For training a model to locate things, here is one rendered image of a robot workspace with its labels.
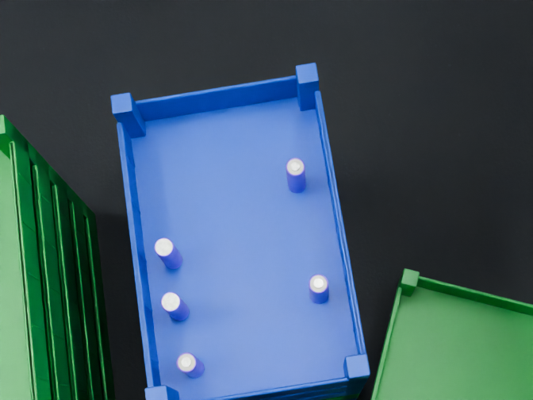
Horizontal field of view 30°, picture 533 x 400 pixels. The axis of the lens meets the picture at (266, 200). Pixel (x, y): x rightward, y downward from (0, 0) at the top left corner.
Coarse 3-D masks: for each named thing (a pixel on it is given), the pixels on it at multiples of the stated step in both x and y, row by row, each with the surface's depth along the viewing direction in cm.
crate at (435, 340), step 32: (416, 288) 129; (448, 288) 125; (416, 320) 128; (448, 320) 128; (480, 320) 127; (512, 320) 127; (384, 352) 122; (416, 352) 127; (448, 352) 127; (480, 352) 126; (512, 352) 126; (384, 384) 126; (416, 384) 126; (448, 384) 126; (480, 384) 125; (512, 384) 125
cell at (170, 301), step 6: (168, 294) 91; (174, 294) 91; (162, 300) 91; (168, 300) 91; (174, 300) 91; (180, 300) 91; (162, 306) 91; (168, 306) 91; (174, 306) 91; (180, 306) 92; (186, 306) 96; (168, 312) 92; (174, 312) 92; (180, 312) 93; (186, 312) 96; (174, 318) 96; (180, 318) 96
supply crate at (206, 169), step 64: (128, 128) 99; (192, 128) 102; (256, 128) 102; (320, 128) 96; (128, 192) 95; (192, 192) 100; (256, 192) 100; (320, 192) 100; (192, 256) 99; (256, 256) 98; (320, 256) 98; (192, 320) 97; (256, 320) 97; (320, 320) 96; (192, 384) 96; (256, 384) 95; (320, 384) 90
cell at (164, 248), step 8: (160, 240) 93; (168, 240) 93; (160, 248) 92; (168, 248) 92; (176, 248) 95; (160, 256) 93; (168, 256) 93; (176, 256) 95; (168, 264) 96; (176, 264) 97
